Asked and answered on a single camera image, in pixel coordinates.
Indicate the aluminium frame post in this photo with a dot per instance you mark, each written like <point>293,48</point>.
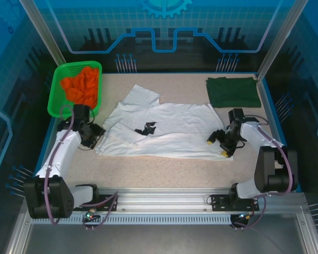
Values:
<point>281,37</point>
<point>42,31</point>

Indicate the crumpled orange t-shirt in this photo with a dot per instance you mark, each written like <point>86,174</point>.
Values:
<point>82,87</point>

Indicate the white t-shirt with black print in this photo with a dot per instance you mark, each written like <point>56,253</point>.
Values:
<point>175,119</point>

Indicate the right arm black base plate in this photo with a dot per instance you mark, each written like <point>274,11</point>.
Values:
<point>218,203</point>

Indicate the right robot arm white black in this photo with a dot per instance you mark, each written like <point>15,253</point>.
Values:
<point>265,169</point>

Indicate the folded dark green t-shirt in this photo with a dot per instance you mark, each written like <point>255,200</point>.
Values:
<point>233,92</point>

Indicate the green plastic basket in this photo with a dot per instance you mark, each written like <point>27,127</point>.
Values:
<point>69,68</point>

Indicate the aluminium mounting rail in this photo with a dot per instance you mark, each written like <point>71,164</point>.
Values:
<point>161,198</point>

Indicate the small connector with green light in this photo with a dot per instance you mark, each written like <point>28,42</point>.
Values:
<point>89,215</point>
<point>244,215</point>

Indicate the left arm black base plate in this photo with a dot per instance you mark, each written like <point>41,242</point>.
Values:
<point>108,201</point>

